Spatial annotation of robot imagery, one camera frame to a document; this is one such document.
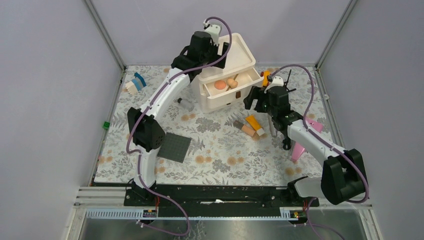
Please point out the blue white stacked bricks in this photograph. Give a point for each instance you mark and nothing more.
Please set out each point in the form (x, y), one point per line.
(136, 84)

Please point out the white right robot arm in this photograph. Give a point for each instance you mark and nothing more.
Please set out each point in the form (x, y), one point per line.
(343, 177)

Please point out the orange white cream tube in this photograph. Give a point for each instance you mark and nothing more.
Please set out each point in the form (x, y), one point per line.
(255, 125)

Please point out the white drawer organizer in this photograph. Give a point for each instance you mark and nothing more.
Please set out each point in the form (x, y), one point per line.
(239, 60)

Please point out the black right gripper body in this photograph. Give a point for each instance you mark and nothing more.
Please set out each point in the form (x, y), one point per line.
(263, 104)

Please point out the yellow red toy brick car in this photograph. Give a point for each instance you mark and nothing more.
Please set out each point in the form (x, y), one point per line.
(265, 78)

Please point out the orange round makeup puff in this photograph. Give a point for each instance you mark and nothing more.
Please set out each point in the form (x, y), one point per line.
(220, 84)

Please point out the gold thin makeup pencil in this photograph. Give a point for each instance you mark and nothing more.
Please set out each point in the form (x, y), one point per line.
(234, 77)

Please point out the beige makeup sponge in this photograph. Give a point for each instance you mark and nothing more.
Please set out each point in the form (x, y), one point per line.
(232, 83)

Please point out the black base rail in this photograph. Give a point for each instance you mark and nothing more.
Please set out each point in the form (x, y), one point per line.
(172, 200)

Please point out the silver toy microphone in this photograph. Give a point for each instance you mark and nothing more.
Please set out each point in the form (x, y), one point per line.
(273, 127)

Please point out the green small cube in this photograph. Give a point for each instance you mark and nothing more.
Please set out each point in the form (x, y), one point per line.
(106, 125)

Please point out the beige foundation bottle grey cap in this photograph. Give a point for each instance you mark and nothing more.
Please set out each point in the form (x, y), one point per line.
(244, 128)

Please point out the pink plastic scoop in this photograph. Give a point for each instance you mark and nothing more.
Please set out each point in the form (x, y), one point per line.
(301, 146)

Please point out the dark grey brick baseplate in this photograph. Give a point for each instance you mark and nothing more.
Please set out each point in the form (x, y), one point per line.
(174, 147)

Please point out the clear bottle black cap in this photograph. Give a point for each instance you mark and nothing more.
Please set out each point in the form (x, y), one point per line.
(186, 104)

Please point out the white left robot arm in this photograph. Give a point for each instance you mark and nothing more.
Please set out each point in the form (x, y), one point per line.
(144, 123)

